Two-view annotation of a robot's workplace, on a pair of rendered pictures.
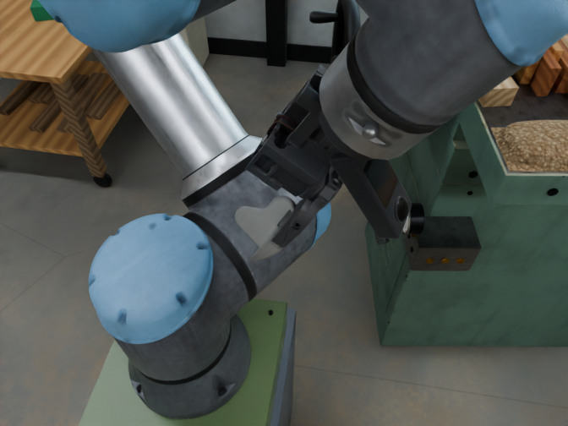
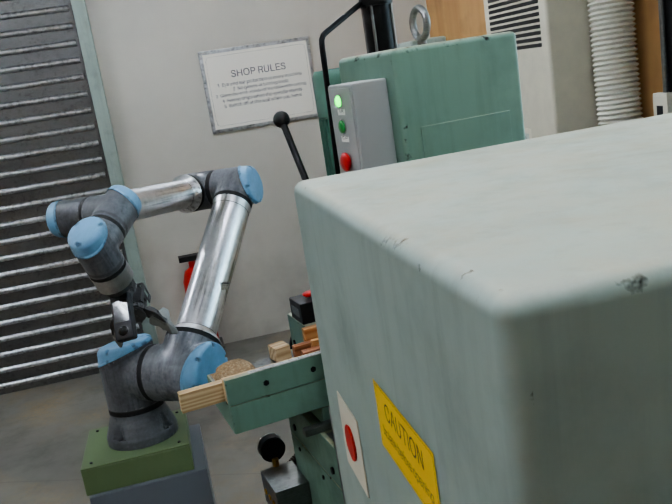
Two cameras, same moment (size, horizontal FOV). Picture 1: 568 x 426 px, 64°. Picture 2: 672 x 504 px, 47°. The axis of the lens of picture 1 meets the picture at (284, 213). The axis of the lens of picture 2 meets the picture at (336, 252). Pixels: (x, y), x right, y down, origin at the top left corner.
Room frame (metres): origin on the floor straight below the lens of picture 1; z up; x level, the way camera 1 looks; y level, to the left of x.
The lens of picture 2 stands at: (0.17, -1.92, 1.50)
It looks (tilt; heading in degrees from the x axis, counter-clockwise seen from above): 13 degrees down; 70
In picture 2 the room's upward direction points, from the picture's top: 9 degrees counter-clockwise
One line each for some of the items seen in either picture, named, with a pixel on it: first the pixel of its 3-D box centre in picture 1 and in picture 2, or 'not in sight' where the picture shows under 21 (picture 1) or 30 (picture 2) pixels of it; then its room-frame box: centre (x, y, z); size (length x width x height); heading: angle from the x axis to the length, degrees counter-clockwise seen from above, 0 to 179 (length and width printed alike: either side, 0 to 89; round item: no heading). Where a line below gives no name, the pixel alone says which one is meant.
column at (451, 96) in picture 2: not in sight; (449, 255); (0.81, -0.75, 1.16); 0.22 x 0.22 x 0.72; 0
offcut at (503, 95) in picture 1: (496, 90); (279, 351); (0.59, -0.32, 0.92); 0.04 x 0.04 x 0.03; 5
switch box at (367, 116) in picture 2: not in sight; (362, 132); (0.67, -0.78, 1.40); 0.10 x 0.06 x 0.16; 90
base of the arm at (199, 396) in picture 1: (185, 343); (139, 418); (0.30, 0.15, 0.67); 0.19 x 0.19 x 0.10
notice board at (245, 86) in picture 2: not in sight; (260, 85); (1.50, 2.48, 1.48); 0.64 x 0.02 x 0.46; 171
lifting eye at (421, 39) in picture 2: not in sight; (419, 25); (0.81, -0.75, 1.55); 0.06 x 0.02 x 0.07; 90
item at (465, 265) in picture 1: (439, 244); (285, 491); (0.55, -0.32, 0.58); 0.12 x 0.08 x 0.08; 90
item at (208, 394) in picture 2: not in sight; (320, 361); (0.64, -0.46, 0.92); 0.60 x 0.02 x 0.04; 0
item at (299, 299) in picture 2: not in sight; (319, 301); (0.72, -0.26, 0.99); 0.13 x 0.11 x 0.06; 0
